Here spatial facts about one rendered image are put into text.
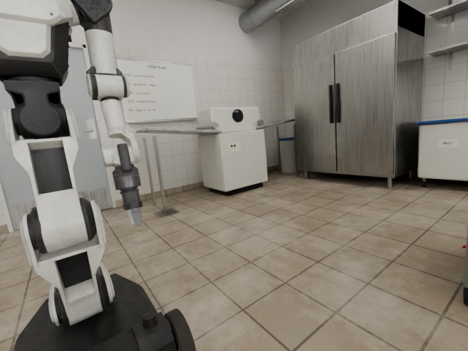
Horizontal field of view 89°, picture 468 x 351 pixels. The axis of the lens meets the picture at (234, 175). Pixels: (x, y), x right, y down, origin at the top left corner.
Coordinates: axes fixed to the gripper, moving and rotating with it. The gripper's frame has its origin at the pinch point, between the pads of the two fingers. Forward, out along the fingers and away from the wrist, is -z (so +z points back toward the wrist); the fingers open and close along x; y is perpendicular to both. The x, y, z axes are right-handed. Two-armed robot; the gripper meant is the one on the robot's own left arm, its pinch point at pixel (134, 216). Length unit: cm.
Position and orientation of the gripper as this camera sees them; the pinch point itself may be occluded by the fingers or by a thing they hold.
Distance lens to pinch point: 96.6
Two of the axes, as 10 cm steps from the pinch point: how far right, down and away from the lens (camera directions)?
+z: -2.1, -9.8, 0.1
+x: 5.0, -1.2, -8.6
